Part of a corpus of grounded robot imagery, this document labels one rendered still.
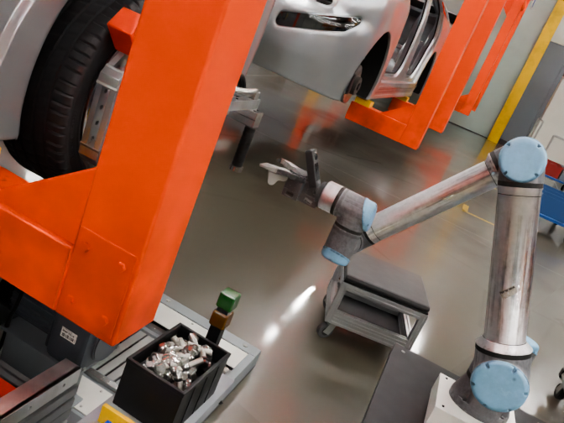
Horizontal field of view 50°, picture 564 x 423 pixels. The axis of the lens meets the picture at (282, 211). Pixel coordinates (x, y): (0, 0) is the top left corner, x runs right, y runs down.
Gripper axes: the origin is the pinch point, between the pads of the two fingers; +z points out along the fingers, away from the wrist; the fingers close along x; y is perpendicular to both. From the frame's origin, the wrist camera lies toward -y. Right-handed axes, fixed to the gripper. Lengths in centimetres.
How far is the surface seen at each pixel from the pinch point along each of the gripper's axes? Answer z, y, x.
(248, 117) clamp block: 10.2, -9.7, -2.6
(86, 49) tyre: 40, -18, -46
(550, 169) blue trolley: -166, 51, 898
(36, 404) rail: 1, 46, -84
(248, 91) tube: 11.3, -17.8, -7.6
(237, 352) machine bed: -11, 75, 13
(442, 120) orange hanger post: -2, 16, 537
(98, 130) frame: 32, 1, -44
